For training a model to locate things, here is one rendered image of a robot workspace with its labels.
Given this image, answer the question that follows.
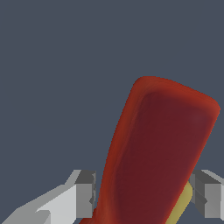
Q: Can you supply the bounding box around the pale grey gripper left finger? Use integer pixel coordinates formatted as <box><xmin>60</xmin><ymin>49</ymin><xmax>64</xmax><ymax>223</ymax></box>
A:
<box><xmin>2</xmin><ymin>169</ymin><xmax>97</xmax><ymax>224</ymax></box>

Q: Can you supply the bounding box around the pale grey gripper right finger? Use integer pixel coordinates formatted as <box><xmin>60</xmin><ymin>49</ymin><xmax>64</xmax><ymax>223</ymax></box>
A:
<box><xmin>188</xmin><ymin>169</ymin><xmax>224</xmax><ymax>220</ymax></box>

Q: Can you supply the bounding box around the red spatula with yellow handle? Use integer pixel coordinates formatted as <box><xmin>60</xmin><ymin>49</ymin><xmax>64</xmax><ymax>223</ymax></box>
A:
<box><xmin>79</xmin><ymin>75</ymin><xmax>221</xmax><ymax>224</ymax></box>

